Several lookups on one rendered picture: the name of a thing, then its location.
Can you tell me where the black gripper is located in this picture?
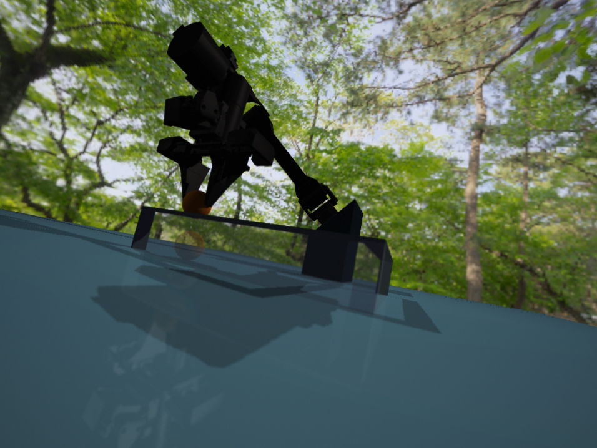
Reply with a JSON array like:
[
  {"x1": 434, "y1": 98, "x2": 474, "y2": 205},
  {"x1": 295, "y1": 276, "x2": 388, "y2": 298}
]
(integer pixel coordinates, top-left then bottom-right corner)
[{"x1": 157, "y1": 97, "x2": 275, "y2": 207}]

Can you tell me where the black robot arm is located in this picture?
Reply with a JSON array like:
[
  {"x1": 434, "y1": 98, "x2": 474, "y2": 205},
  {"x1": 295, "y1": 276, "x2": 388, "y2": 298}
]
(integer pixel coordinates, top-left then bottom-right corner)
[{"x1": 164, "y1": 21, "x2": 338, "y2": 225}]

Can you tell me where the orange ball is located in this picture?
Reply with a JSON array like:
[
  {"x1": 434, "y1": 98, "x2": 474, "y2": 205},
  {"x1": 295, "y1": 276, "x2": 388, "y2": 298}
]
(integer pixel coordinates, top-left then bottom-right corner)
[{"x1": 182, "y1": 190, "x2": 212, "y2": 215}]

